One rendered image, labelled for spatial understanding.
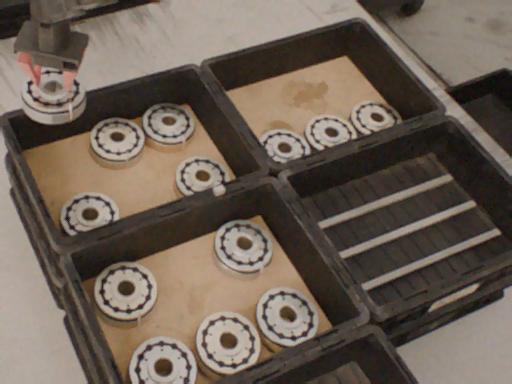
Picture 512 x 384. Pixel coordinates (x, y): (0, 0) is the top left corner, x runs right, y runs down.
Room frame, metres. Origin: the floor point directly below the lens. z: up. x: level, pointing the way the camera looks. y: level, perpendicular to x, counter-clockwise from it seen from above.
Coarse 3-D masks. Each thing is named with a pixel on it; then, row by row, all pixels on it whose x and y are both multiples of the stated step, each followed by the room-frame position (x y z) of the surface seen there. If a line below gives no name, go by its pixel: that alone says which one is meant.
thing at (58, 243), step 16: (192, 64) 1.06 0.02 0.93; (128, 80) 0.98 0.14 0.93; (144, 80) 0.99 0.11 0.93; (208, 80) 1.02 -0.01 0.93; (16, 112) 0.85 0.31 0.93; (224, 112) 0.94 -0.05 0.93; (0, 128) 0.82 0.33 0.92; (240, 128) 0.91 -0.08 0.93; (16, 144) 0.78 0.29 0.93; (16, 160) 0.75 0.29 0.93; (256, 160) 0.84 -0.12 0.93; (32, 176) 0.72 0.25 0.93; (240, 176) 0.80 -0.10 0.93; (256, 176) 0.81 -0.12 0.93; (32, 192) 0.69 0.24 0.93; (208, 192) 0.75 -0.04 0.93; (160, 208) 0.70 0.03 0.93; (48, 224) 0.64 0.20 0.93; (112, 224) 0.66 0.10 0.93; (64, 240) 0.61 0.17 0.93; (80, 240) 0.62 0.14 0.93
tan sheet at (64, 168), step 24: (48, 144) 0.87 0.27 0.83; (72, 144) 0.88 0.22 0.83; (192, 144) 0.94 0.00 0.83; (48, 168) 0.82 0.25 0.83; (72, 168) 0.83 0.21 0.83; (96, 168) 0.84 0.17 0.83; (144, 168) 0.86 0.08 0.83; (168, 168) 0.87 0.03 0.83; (48, 192) 0.77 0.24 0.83; (72, 192) 0.77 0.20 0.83; (96, 192) 0.78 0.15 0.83; (120, 192) 0.79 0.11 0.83; (144, 192) 0.80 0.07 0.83; (168, 192) 0.81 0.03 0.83; (120, 216) 0.74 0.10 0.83
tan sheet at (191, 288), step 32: (160, 256) 0.67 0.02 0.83; (192, 256) 0.69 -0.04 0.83; (160, 288) 0.61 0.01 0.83; (192, 288) 0.62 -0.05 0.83; (224, 288) 0.63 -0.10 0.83; (256, 288) 0.65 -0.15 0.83; (160, 320) 0.56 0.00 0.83; (192, 320) 0.57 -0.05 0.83; (288, 320) 0.60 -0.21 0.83; (320, 320) 0.61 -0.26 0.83; (128, 352) 0.50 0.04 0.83; (192, 352) 0.51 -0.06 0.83
